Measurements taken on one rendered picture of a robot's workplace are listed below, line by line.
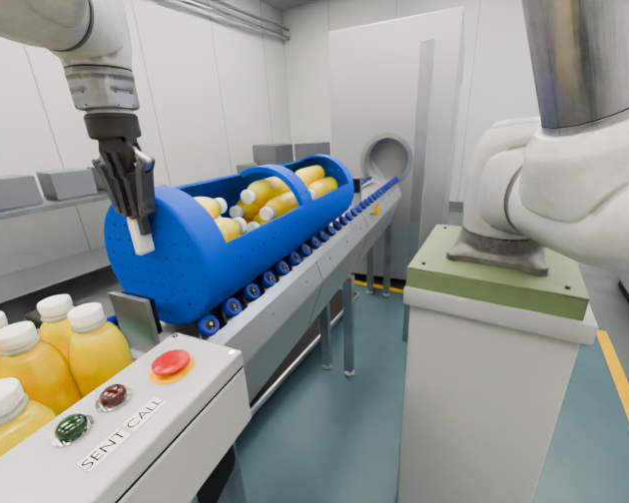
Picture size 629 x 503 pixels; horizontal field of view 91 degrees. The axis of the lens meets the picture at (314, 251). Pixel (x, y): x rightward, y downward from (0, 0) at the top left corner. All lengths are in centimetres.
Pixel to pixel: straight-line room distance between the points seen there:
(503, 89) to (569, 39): 507
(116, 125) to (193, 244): 21
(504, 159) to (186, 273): 61
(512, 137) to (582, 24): 23
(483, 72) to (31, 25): 538
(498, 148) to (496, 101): 488
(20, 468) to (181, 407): 11
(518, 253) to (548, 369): 22
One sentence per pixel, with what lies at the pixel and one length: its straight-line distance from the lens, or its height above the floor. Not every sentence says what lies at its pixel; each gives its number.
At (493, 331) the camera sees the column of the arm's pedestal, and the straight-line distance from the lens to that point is 72.
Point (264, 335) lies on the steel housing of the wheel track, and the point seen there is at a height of 85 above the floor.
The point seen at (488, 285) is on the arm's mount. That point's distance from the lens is 67.
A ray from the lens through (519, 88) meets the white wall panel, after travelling 555.
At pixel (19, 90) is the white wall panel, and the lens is 415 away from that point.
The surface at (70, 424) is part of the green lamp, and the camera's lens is 34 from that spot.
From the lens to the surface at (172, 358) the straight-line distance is 36.
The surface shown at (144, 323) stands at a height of 100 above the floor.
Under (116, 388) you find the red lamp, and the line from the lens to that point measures 35.
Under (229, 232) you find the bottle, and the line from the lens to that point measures 71.
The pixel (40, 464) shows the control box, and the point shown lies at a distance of 34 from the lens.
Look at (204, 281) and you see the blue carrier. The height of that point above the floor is 107.
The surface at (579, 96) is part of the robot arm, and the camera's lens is 51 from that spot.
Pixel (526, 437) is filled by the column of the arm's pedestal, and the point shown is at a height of 71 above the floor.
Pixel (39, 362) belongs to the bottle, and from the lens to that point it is 54.
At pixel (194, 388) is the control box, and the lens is 34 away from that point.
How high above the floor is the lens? 132
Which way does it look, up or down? 21 degrees down
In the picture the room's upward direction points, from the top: 3 degrees counter-clockwise
